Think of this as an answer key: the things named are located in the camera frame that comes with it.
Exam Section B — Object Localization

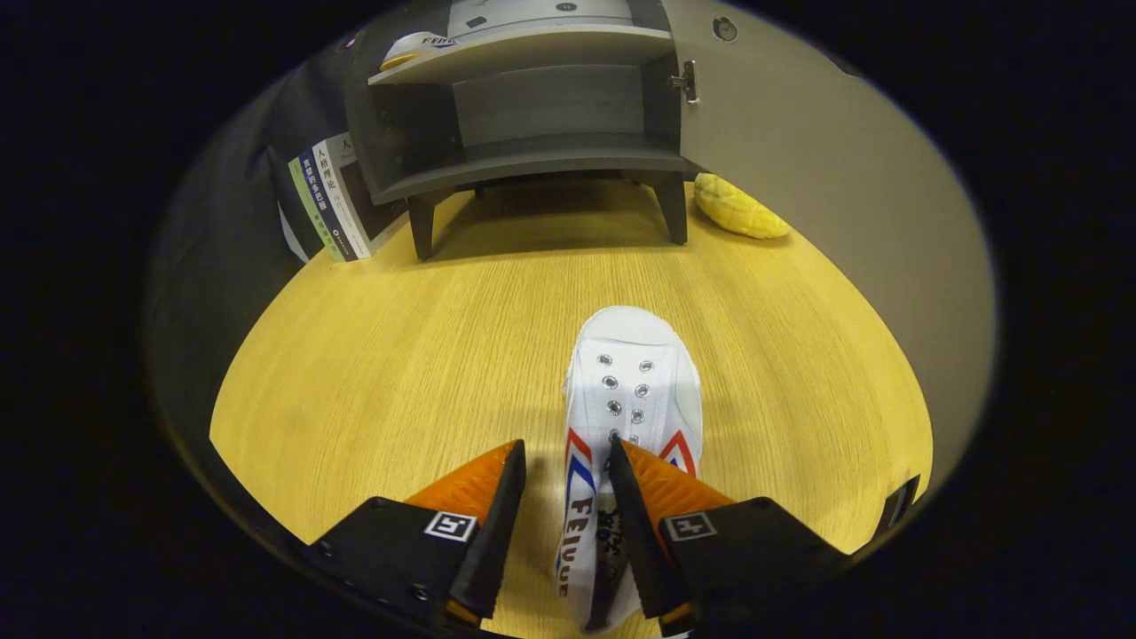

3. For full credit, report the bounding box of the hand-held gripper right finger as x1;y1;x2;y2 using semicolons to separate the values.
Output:
606;435;853;638

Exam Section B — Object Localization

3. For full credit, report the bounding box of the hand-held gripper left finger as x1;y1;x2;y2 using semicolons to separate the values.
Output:
302;438;527;633

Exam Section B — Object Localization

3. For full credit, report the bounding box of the white canvas shoe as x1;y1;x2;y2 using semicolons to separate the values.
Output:
380;31;462;72
554;305;704;635

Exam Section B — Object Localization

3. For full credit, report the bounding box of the black door handle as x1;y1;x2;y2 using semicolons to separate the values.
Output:
874;475;922;540

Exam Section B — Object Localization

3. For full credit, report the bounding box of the beige shoe cabinet door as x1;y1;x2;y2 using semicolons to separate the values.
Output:
661;0;997;498

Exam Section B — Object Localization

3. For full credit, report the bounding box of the yellow bun toy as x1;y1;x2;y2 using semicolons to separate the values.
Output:
693;172;793;241

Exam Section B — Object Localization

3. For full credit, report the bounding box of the blue spine book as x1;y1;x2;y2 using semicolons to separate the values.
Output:
298;146;360;262

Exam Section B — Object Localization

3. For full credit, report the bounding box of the black backdrop cloth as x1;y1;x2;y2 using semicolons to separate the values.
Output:
142;31;391;445

